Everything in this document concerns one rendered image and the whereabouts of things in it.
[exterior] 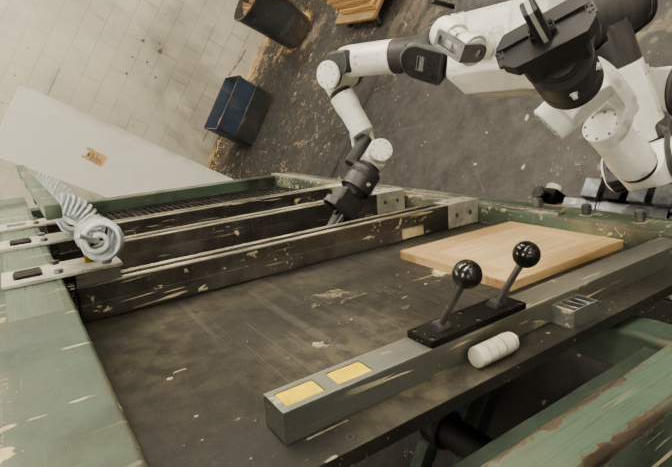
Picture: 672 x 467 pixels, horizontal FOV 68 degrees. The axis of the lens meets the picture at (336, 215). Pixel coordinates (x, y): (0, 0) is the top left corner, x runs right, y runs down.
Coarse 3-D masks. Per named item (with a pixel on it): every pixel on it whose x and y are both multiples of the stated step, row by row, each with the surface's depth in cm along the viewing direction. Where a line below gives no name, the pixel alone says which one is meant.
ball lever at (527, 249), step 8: (520, 248) 69; (528, 248) 69; (536, 248) 69; (512, 256) 70; (520, 256) 69; (528, 256) 68; (536, 256) 68; (520, 264) 69; (528, 264) 69; (536, 264) 69; (512, 272) 72; (512, 280) 72; (504, 288) 74; (504, 296) 74; (488, 304) 76; (496, 304) 75; (504, 304) 76
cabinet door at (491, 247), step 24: (456, 240) 125; (480, 240) 125; (504, 240) 123; (528, 240) 122; (552, 240) 120; (576, 240) 119; (600, 240) 116; (432, 264) 110; (480, 264) 105; (504, 264) 105; (552, 264) 102; (576, 264) 106
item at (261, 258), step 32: (352, 224) 127; (384, 224) 130; (416, 224) 136; (448, 224) 143; (192, 256) 107; (224, 256) 107; (256, 256) 111; (288, 256) 115; (320, 256) 120; (96, 288) 93; (128, 288) 96; (160, 288) 100; (192, 288) 104
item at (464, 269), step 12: (456, 264) 64; (468, 264) 62; (456, 276) 63; (468, 276) 62; (480, 276) 62; (456, 288) 65; (468, 288) 63; (456, 300) 66; (444, 312) 68; (432, 324) 69; (444, 324) 69
